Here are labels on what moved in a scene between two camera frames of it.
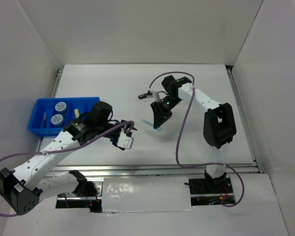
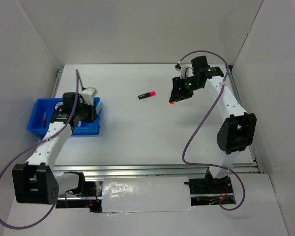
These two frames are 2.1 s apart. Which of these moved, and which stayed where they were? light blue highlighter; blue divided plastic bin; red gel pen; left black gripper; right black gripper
Moved: left black gripper; right black gripper; light blue highlighter
Stayed: red gel pen; blue divided plastic bin
